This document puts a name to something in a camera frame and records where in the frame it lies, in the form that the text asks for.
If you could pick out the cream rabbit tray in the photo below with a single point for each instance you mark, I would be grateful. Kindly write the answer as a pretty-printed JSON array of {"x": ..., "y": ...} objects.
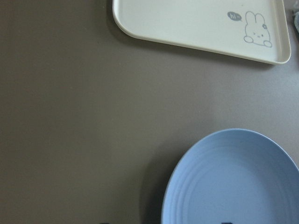
[{"x": 250, "y": 29}]

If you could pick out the blue round plate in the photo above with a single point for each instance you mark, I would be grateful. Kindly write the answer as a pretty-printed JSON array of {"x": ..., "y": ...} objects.
[{"x": 233, "y": 176}]

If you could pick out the grey folded cloth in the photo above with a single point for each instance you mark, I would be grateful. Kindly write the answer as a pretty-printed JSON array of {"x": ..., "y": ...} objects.
[{"x": 295, "y": 18}]

